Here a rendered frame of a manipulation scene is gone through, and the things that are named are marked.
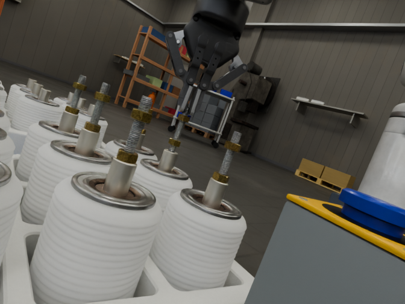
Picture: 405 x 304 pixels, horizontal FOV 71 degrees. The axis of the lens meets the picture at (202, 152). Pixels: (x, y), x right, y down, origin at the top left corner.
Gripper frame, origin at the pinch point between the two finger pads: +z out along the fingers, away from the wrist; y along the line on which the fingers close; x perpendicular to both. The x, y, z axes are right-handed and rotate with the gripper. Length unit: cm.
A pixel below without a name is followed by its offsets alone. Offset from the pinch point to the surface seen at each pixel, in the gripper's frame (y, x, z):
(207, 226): -3.8, 15.5, 12.1
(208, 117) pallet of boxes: -166, -749, -25
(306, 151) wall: -389, -580, -26
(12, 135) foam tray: 29.7, -25.0, 18.7
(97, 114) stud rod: 10.7, 5.6, 5.9
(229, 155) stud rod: -4.8, 11.3, 5.0
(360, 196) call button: -6.6, 28.7, 3.5
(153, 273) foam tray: -0.3, 15.4, 18.2
